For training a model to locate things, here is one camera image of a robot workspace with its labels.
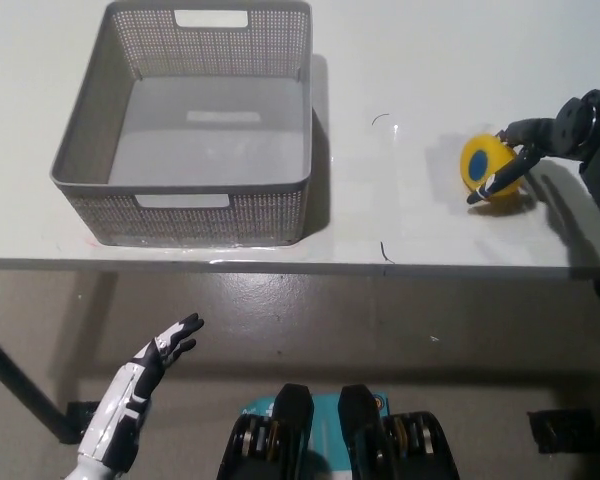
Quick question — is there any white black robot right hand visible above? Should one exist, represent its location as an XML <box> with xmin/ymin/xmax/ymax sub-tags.
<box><xmin>466</xmin><ymin>88</ymin><xmax>600</xmax><ymax>206</ymax></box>

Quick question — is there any black metal table leg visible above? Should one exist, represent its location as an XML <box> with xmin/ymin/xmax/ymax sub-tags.
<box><xmin>0</xmin><ymin>322</ymin><xmax>80</xmax><ymax>445</ymax></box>

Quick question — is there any black robot body teal top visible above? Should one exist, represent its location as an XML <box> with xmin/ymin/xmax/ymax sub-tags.
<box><xmin>216</xmin><ymin>382</ymin><xmax>462</xmax><ymax>480</ymax></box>

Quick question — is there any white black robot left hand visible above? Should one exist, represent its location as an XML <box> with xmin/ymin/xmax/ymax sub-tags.
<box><xmin>74</xmin><ymin>312</ymin><xmax>205</xmax><ymax>475</ymax></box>

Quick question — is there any grey perforated plastic basket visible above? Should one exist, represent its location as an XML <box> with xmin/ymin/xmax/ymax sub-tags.
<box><xmin>48</xmin><ymin>0</ymin><xmax>314</xmax><ymax>247</ymax></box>

